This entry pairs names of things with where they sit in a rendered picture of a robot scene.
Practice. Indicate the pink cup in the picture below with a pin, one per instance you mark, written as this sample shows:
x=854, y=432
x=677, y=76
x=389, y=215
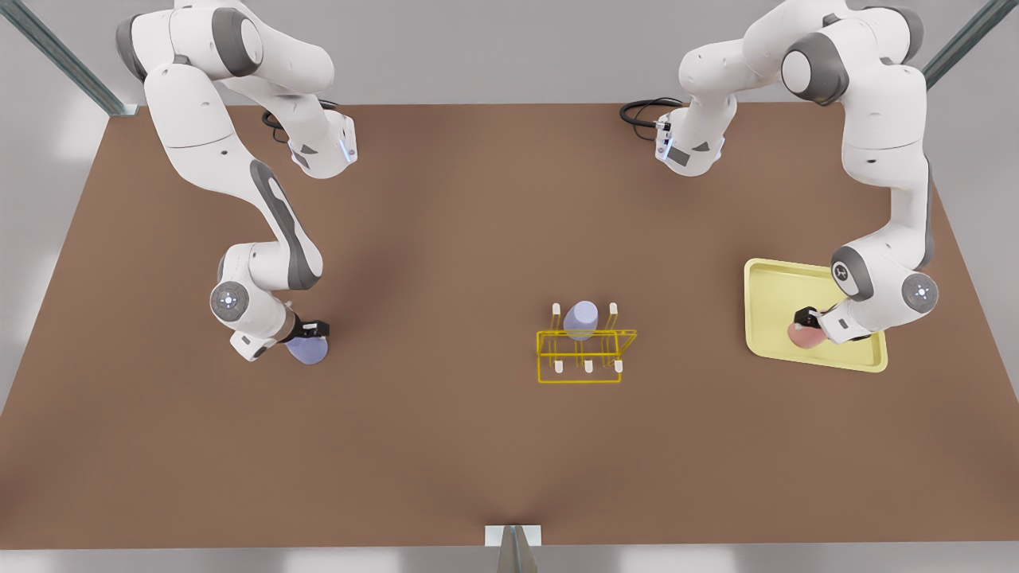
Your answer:
x=806, y=336

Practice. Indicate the lavender cup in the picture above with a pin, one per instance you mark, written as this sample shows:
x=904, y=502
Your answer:
x=307, y=350
x=581, y=319

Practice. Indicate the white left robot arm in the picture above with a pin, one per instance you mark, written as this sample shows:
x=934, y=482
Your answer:
x=876, y=103

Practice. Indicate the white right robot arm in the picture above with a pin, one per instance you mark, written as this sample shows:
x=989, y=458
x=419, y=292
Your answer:
x=199, y=119

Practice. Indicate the pale yellow tray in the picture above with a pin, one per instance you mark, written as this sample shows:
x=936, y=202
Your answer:
x=776, y=306

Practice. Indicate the silver frame post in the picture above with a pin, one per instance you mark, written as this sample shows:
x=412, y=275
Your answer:
x=513, y=549
x=959, y=40
x=64, y=60

